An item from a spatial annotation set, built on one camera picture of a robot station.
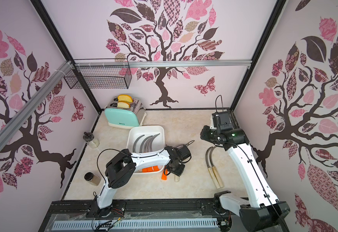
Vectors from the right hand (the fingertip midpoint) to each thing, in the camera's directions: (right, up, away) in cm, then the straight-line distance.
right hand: (202, 132), depth 73 cm
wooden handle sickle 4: (+10, -24, +12) cm, 29 cm away
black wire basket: (-78, +44, +49) cm, 102 cm away
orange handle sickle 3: (-34, -11, +24) cm, 43 cm away
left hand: (-13, -27, +12) cm, 32 cm away
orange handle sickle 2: (-26, -23, +12) cm, 37 cm away
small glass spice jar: (-59, -26, +3) cm, 65 cm away
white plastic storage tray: (-43, -3, +28) cm, 51 cm away
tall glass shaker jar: (-69, -5, +17) cm, 72 cm away
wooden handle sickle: (-13, -28, +9) cm, 32 cm away
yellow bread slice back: (-50, +23, +27) cm, 61 cm away
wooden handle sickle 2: (-42, -9, +27) cm, 51 cm away
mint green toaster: (-49, +8, +25) cm, 56 cm away
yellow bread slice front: (-50, +17, +24) cm, 58 cm away
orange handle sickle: (-21, -27, +11) cm, 36 cm away
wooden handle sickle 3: (+8, -24, +12) cm, 28 cm away
